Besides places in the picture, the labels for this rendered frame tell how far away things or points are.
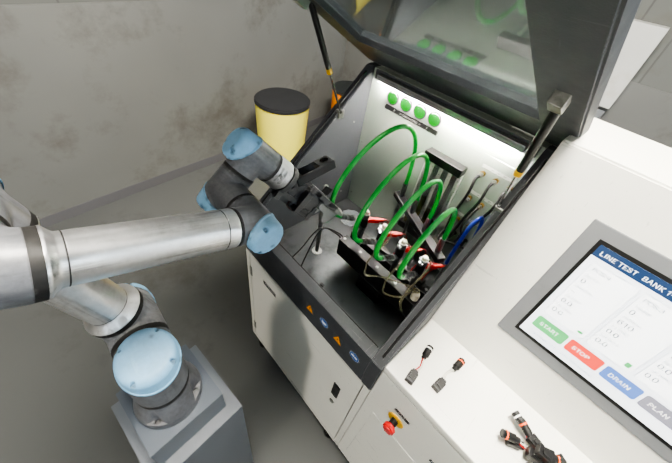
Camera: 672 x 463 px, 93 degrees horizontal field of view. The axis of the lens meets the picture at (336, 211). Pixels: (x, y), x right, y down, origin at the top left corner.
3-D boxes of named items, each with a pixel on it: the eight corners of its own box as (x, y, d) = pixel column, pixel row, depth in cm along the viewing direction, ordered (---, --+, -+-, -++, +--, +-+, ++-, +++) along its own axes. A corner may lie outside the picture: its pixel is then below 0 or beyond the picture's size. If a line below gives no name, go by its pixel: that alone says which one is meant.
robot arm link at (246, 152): (214, 149, 68) (239, 119, 68) (252, 176, 76) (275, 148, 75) (223, 162, 62) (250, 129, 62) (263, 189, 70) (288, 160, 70)
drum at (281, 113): (283, 154, 322) (285, 83, 274) (313, 174, 303) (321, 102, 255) (247, 169, 296) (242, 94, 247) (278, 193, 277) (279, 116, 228)
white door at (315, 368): (254, 332, 174) (247, 252, 128) (257, 329, 175) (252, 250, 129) (332, 439, 143) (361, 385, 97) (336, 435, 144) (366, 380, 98)
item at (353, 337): (250, 253, 127) (248, 226, 116) (260, 248, 130) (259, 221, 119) (360, 380, 97) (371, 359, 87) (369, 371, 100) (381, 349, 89)
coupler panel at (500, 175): (442, 228, 115) (480, 156, 94) (447, 224, 117) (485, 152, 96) (474, 250, 109) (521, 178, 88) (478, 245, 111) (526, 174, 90)
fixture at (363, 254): (333, 264, 124) (339, 238, 114) (351, 252, 130) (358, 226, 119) (400, 328, 108) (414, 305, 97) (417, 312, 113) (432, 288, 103)
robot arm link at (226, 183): (210, 224, 63) (245, 181, 62) (186, 193, 68) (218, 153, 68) (237, 233, 69) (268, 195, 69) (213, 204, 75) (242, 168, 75)
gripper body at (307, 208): (297, 208, 87) (265, 187, 79) (317, 184, 87) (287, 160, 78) (309, 222, 81) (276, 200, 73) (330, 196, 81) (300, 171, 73)
